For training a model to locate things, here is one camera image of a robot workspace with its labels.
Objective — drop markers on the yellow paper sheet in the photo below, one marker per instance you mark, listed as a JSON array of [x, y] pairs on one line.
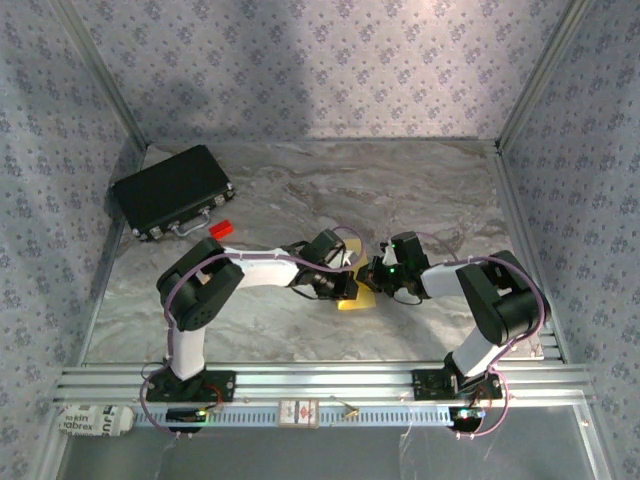
[[357, 304]]

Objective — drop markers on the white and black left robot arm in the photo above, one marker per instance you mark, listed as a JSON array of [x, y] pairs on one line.
[[200, 300]]

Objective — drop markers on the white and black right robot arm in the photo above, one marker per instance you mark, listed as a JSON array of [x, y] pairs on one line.
[[505, 310]]

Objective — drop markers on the small red block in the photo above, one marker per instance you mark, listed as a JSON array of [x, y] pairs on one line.
[[221, 229]]

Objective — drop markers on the white card with red print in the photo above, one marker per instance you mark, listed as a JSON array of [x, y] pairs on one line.
[[298, 413]]

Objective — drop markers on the black right controller board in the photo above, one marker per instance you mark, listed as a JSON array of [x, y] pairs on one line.
[[467, 419]]

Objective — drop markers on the black controller board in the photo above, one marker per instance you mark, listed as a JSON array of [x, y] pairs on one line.
[[467, 419], [182, 415]]

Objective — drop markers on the black left controller board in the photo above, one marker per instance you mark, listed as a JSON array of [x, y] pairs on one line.
[[182, 415]]

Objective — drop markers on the white roll with black print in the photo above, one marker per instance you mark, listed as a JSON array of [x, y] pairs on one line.
[[90, 421]]

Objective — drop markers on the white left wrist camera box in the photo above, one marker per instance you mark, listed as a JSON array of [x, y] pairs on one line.
[[350, 257]]

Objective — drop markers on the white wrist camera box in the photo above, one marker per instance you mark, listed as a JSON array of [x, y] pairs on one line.
[[350, 257], [388, 255]]

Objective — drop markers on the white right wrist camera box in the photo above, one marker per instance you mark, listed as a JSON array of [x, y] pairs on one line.
[[388, 255]]

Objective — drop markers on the aluminium mounting rail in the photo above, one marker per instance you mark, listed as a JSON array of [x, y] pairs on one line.
[[325, 382]]

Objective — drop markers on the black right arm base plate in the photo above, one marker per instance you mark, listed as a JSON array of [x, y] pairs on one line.
[[422, 386]]

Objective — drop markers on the thin aluminium edge rail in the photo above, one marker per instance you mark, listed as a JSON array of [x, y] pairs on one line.
[[325, 141]]

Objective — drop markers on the aluminium side rail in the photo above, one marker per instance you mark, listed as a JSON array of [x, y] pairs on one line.
[[118, 250], [512, 200]]

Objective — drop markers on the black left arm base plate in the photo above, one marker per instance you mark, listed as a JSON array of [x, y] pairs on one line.
[[225, 386]]

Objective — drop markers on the aluminium frame post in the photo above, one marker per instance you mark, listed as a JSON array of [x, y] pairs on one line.
[[541, 75], [106, 75]]

